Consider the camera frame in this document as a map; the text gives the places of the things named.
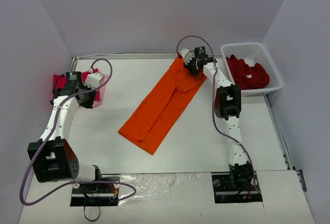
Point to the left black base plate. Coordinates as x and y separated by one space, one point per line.
94 195

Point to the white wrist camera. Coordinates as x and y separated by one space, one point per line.
186 55
94 80

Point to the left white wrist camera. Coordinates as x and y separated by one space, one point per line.
94 80

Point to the magenta folded t shirt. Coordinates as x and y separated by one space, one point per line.
68 84

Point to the orange t shirt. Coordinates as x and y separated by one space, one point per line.
157 113

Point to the dark red t shirt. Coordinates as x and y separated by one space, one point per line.
246 77

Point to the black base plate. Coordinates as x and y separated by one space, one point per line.
225 193
94 195

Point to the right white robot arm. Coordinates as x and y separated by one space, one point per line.
226 98

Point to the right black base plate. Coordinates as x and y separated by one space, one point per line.
225 193

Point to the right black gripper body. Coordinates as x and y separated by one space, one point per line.
193 68

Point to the white plastic basket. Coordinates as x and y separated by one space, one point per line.
250 66

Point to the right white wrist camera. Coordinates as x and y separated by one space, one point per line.
186 55

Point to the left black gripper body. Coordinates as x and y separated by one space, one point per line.
87 100

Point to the pink folded t shirt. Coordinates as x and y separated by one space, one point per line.
100 94

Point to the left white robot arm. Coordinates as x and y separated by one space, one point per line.
54 159

